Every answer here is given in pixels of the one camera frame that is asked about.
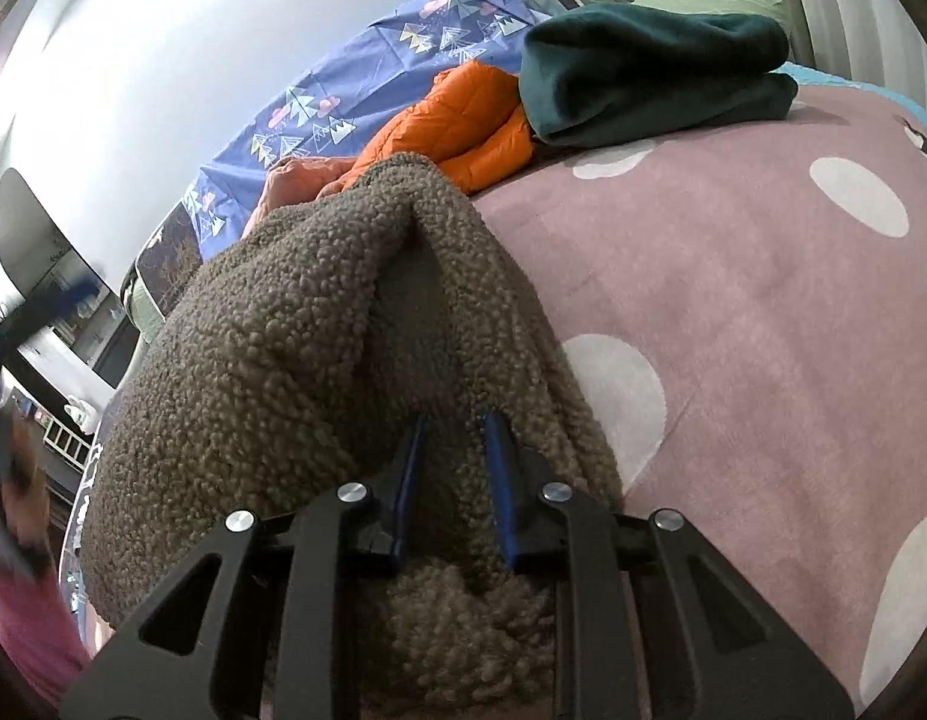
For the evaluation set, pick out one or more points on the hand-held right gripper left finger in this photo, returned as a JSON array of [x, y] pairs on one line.
[[407, 480]]

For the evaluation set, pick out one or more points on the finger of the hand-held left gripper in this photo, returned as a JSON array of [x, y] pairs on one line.
[[51, 315]]

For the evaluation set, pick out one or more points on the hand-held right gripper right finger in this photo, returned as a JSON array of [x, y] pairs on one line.
[[501, 487]]

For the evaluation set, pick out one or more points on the brown fleece jacket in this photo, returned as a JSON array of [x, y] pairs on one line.
[[283, 330]]

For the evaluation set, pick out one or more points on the person's left hand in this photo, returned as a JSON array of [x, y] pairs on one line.
[[24, 487]]

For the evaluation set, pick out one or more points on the white mug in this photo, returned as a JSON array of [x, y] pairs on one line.
[[78, 412]]

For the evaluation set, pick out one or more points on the dark printed cloth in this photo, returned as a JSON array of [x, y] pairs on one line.
[[171, 255]]

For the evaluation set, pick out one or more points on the pink dotted deer blanket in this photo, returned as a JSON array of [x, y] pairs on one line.
[[733, 277]]

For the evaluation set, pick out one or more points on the orange puffer jacket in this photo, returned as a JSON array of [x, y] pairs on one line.
[[448, 120]]

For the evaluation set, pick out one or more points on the blue triangle print sheet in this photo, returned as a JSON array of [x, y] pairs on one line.
[[343, 67]]

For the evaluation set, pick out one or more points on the dark green folded garment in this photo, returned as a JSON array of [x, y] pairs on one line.
[[643, 67]]

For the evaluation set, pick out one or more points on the light blue quilted blanket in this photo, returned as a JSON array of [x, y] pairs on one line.
[[831, 79]]

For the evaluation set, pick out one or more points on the white ribbed headboard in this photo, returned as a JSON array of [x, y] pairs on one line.
[[831, 15]]

